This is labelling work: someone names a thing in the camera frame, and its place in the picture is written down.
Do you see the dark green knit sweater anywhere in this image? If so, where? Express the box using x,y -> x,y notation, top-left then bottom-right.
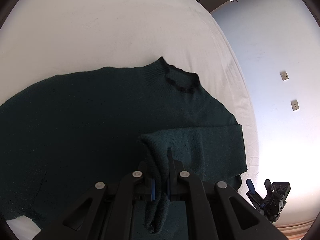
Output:
1,58 -> 247,239

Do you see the white bed mattress sheet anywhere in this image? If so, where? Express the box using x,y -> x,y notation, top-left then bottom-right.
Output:
0,0 -> 316,230

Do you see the lower beige wall socket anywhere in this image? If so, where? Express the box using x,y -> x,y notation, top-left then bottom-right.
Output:
291,100 -> 299,111

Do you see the upper beige wall switch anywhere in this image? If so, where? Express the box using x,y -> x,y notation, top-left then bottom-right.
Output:
280,71 -> 289,81

